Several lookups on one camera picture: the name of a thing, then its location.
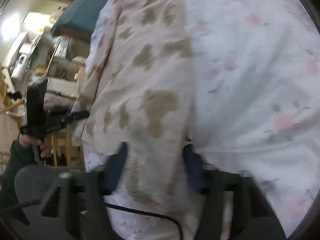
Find beige patterned pajama pants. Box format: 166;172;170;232
72;0;203;240

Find green left sleeve forearm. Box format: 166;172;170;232
1;139;36;210

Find left hand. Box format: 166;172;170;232
18;134;52;158

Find teal mattress edge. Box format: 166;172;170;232
50;0;108;41

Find white floral bed sheet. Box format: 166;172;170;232
184;0;319;239

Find black cable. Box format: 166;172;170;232
105;202;185;240

